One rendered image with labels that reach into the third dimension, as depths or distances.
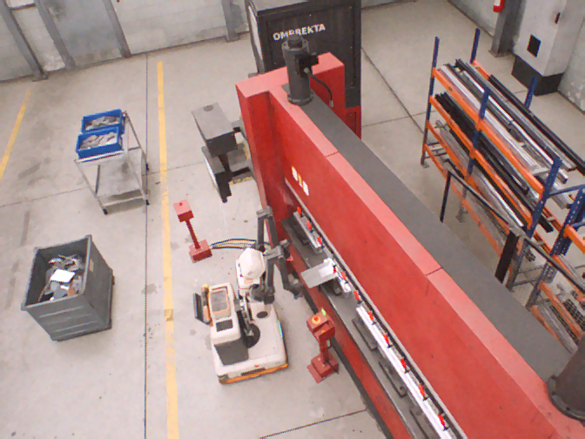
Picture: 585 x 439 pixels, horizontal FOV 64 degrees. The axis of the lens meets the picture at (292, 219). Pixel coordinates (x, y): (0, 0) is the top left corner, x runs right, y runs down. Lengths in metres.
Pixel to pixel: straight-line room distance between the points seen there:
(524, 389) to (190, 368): 3.42
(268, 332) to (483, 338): 2.70
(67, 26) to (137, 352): 6.92
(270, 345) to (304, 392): 0.52
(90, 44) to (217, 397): 7.65
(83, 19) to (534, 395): 9.54
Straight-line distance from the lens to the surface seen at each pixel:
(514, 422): 2.40
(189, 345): 5.01
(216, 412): 4.63
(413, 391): 3.51
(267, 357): 4.43
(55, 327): 5.38
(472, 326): 2.24
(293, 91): 3.45
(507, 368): 2.17
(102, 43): 10.41
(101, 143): 6.18
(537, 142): 4.66
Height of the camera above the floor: 4.17
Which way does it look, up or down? 46 degrees down
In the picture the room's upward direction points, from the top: 9 degrees counter-clockwise
